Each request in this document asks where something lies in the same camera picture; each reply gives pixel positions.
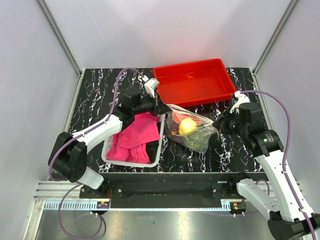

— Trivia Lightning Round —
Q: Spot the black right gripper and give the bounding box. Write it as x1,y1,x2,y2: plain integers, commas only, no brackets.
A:
214,107,249,138

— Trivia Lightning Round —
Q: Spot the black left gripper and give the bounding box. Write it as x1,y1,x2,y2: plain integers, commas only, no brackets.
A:
132,91,171,117

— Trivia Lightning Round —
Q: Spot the clear zip top bag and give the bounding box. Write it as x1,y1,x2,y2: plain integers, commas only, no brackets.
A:
166,104,218,148

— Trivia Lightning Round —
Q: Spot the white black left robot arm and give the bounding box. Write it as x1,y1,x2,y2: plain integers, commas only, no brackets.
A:
48,93,170,198

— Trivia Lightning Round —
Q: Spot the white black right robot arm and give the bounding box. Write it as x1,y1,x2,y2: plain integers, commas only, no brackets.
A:
221,102,320,240

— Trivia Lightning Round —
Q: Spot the red fake food piece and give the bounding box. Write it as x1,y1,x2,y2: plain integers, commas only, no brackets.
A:
172,111,203,125

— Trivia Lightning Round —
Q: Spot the yellow fake fruit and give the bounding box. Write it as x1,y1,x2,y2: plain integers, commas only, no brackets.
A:
178,117,197,136

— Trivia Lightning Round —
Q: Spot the green fake vegetable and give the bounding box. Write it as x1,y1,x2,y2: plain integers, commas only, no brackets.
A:
184,130,212,153

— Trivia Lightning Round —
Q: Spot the red plastic tray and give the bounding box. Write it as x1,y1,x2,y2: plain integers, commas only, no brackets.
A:
153,58,236,107

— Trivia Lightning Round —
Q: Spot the black cloth in basket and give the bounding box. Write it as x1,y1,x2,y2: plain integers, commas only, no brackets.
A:
145,140,159,164

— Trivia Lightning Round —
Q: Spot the pink cloth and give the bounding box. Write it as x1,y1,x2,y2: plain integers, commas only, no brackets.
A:
105,112,160,165

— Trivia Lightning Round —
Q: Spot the white perforated plastic basket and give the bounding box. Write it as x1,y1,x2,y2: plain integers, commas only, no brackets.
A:
101,114,165,168

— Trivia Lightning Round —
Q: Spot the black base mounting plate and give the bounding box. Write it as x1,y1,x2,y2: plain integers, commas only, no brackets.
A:
79,172,268,211

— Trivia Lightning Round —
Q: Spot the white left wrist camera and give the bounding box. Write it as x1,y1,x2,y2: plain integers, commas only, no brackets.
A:
142,76,160,98

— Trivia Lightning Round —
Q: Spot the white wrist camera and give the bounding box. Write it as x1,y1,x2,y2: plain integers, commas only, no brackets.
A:
142,76,160,98
229,91,251,114

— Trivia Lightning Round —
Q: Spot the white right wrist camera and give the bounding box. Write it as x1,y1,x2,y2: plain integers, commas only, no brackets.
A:
229,91,251,114

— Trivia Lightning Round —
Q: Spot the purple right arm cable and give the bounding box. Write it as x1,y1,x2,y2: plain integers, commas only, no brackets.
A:
207,89,317,240

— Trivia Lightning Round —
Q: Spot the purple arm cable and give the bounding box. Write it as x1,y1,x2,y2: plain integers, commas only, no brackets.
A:
47,67,148,237
207,89,317,240

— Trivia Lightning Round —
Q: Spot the aluminium frame rail left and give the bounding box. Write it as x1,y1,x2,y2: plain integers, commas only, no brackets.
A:
35,0,82,77

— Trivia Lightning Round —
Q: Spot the aluminium frame rail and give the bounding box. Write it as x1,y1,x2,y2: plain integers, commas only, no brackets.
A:
252,0,300,75
35,0,82,77

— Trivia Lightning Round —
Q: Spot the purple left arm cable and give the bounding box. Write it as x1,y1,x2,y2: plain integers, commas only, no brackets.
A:
47,67,148,237

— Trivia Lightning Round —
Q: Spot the aluminium frame rail right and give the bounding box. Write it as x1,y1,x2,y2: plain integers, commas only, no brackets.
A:
252,0,300,75

